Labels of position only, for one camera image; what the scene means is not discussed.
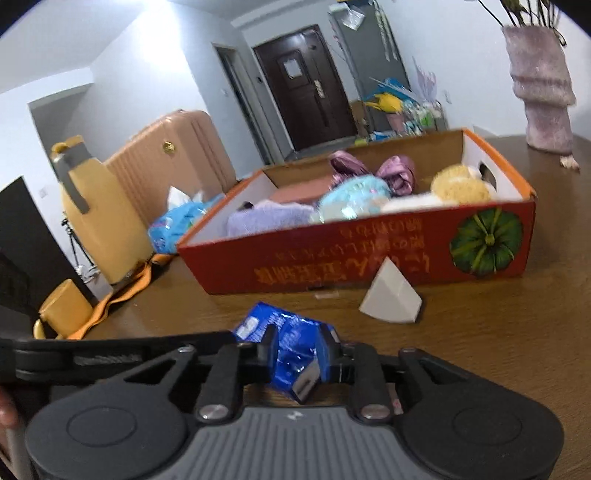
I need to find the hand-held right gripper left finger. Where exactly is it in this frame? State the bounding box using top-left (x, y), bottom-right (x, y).
top-left (122, 325), bottom-right (280, 424)

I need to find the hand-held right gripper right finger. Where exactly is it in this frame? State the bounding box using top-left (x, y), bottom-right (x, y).
top-left (316, 326), bottom-right (463, 424)

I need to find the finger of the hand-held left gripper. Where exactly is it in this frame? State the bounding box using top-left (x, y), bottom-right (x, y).
top-left (60, 331), bottom-right (237, 384)

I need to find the blue milk carton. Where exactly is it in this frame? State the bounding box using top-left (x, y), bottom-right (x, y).
top-left (233, 302), bottom-right (341, 402)

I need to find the red cardboard box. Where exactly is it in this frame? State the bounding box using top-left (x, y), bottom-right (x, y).
top-left (177, 128), bottom-right (539, 295)

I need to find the purple plush toy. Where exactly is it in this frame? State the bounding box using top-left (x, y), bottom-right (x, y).
top-left (226, 200), bottom-right (317, 239)

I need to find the clear white toy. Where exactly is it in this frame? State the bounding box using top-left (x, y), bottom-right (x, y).
top-left (308, 202), bottom-right (366, 225)

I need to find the blue plush toy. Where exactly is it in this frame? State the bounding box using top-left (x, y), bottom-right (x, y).
top-left (316, 174), bottom-right (393, 217)

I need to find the yellow plush toy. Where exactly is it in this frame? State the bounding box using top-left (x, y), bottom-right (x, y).
top-left (430, 165), bottom-right (498, 204)

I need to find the person's left hand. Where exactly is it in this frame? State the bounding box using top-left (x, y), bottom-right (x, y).
top-left (0, 385), bottom-right (21, 428)

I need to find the yellow cup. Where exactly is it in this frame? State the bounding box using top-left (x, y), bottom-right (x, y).
top-left (33, 278), bottom-right (94, 340)

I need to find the white wedge sponge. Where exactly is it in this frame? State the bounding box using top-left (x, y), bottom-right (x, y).
top-left (359, 257), bottom-right (424, 325)

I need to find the black tripod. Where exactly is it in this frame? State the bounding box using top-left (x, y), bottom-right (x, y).
top-left (61, 219), bottom-right (100, 281)

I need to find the blue tissue pack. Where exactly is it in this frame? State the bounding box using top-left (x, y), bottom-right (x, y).
top-left (148, 186), bottom-right (228, 256)

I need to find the yellow thermos jug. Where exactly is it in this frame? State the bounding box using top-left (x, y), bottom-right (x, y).
top-left (51, 135), bottom-right (156, 288)

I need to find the pink suitcase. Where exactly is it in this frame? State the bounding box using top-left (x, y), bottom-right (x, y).
top-left (104, 110), bottom-right (238, 205)

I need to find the pink satin bow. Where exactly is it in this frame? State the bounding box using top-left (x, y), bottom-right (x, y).
top-left (329, 150), bottom-right (417, 197)

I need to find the pile of packets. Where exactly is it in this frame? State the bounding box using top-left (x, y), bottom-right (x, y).
top-left (351, 78), bottom-right (450, 145)

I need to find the dark brown door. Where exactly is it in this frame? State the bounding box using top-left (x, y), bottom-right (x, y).
top-left (253, 24), bottom-right (359, 153)

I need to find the grey cabinet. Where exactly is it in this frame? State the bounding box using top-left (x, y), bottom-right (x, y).
top-left (328, 0), bottom-right (413, 136)

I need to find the purple ribbed vase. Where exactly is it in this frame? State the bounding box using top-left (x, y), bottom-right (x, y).
top-left (501, 25), bottom-right (578, 155)

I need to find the orange strap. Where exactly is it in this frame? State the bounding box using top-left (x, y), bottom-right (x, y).
top-left (67, 254), bottom-right (177, 340)

